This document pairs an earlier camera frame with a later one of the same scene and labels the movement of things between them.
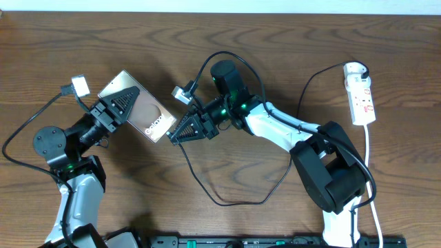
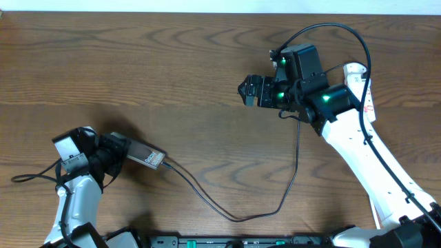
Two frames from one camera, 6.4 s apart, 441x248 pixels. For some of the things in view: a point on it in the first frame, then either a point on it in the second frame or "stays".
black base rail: (275, 242) stays
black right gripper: (200, 128) to (266, 83)
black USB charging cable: (290, 160) to (175, 170)
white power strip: (360, 99) stays
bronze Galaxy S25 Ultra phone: (148, 115) to (145, 155)
